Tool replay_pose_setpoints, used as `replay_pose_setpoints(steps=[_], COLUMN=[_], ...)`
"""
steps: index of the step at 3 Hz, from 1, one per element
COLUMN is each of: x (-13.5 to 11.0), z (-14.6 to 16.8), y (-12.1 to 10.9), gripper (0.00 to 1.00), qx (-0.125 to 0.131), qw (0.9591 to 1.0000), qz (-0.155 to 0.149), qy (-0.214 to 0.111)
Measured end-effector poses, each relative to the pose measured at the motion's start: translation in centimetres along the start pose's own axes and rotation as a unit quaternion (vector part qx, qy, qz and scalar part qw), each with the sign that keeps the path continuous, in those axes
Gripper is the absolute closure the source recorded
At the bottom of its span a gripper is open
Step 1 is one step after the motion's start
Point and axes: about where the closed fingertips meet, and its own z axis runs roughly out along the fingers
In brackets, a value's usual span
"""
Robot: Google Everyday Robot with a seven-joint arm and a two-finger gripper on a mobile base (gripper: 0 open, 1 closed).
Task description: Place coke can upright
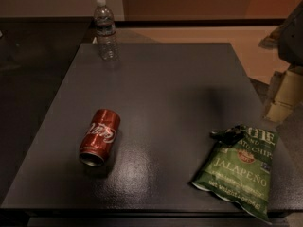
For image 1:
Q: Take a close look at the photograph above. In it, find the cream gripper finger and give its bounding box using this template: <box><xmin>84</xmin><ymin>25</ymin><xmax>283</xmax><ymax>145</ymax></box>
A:
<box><xmin>264</xmin><ymin>67</ymin><xmax>303</xmax><ymax>123</ymax></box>

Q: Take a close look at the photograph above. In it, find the red coke can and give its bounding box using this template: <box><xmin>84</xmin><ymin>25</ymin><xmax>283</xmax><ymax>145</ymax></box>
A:
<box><xmin>79</xmin><ymin>109</ymin><xmax>120</xmax><ymax>166</ymax></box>

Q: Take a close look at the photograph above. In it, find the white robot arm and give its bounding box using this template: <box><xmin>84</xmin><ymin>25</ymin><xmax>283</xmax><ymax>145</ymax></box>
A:
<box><xmin>258</xmin><ymin>1</ymin><xmax>303</xmax><ymax>123</ymax></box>

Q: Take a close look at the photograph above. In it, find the green jalapeno chips bag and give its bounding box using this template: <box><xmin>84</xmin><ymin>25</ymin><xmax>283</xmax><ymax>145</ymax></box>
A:
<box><xmin>192</xmin><ymin>125</ymin><xmax>278</xmax><ymax>222</ymax></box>

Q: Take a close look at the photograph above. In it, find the clear plastic water bottle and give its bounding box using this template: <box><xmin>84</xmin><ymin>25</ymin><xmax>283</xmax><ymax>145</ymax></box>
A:
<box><xmin>94</xmin><ymin>0</ymin><xmax>118</xmax><ymax>61</ymax></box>

